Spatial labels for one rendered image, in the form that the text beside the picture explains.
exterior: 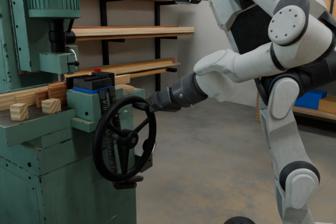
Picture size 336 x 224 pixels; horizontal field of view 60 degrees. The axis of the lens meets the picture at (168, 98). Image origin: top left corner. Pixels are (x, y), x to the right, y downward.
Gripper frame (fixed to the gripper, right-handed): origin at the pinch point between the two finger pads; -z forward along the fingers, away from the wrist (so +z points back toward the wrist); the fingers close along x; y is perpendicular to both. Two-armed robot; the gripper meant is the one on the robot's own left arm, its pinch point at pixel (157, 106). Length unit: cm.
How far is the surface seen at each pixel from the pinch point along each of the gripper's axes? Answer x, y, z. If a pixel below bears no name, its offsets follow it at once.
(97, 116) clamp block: -12.5, 1.4, -15.3
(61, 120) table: -20.2, 2.7, -24.1
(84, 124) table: -15.6, -0.5, -18.1
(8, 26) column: -29, 45, -39
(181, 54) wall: 309, 192, -204
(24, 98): -27.0, 13.7, -34.8
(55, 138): -21.2, -2.7, -26.9
